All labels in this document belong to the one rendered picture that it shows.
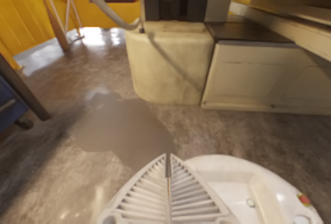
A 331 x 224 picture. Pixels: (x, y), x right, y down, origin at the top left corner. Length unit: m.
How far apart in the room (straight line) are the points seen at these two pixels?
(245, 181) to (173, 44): 0.92
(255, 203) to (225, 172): 0.14
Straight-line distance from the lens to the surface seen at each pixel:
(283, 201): 0.65
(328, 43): 1.19
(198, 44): 1.10
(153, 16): 1.68
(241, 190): 0.67
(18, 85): 1.43
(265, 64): 1.32
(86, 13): 3.95
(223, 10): 1.72
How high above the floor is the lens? 0.88
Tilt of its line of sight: 43 degrees down
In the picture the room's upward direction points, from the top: 1 degrees clockwise
